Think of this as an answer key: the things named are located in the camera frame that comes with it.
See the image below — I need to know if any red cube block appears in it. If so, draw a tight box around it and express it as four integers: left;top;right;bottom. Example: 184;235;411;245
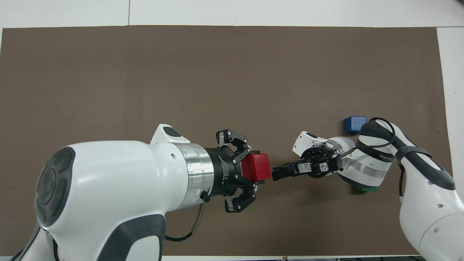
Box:
241;153;273;182

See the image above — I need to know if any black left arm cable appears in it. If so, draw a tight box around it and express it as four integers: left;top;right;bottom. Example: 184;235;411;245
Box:
165;204;204;242

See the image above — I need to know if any brown table mat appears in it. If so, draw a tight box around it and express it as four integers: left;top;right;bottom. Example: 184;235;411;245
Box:
0;25;454;258

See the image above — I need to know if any blue cube block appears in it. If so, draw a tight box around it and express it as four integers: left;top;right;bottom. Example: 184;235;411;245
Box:
343;116;367;135

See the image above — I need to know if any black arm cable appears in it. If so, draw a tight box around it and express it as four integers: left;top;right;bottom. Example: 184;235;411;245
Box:
165;204;204;242
356;117;405;204

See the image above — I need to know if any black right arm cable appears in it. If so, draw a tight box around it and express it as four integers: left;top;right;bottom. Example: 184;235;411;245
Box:
356;117;405;204

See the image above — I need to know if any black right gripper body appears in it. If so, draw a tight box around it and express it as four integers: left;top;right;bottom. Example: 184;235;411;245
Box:
299;146;344;178

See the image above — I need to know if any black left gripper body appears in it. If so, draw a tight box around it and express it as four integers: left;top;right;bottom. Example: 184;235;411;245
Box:
204;145;242;198

